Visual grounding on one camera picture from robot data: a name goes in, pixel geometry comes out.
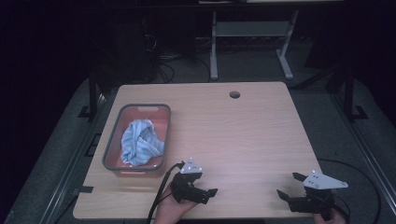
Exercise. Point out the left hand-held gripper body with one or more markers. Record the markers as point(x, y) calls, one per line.
point(183, 186)

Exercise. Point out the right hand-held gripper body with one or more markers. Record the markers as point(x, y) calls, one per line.
point(314, 196)

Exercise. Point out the blue striped cloth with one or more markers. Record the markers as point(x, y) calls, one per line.
point(140, 143)

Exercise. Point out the pink basin with grey rim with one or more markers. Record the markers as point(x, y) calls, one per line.
point(112, 146)

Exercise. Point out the person's left hand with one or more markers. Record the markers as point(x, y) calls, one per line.
point(169, 210)

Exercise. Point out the person's right hand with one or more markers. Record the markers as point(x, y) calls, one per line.
point(334, 217)

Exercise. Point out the white metal stand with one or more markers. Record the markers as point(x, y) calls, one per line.
point(249, 29)

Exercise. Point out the aluminium frame rail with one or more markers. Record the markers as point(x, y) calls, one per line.
point(364, 146)
point(71, 168)

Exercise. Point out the black frame post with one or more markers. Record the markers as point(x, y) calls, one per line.
point(92, 93)
point(349, 93)

